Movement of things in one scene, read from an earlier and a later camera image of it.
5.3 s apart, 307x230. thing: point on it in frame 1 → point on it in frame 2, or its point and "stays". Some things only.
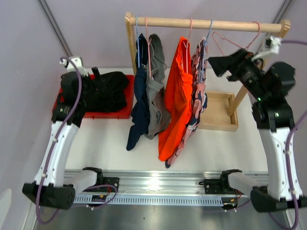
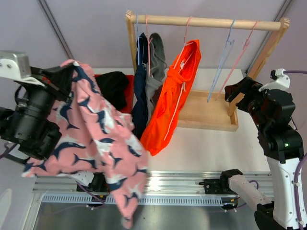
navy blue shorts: [140, 116] stays
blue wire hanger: [204, 51] → [229, 46]
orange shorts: [175, 122] → [178, 86]
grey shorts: [157, 93] stays
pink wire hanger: [244, 47] → [246, 42]
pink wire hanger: [186, 46] → [185, 42]
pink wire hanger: [148, 46] stays
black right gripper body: [247, 73] → [252, 100]
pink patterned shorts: [199, 95] → [95, 140]
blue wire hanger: [138, 39] stays
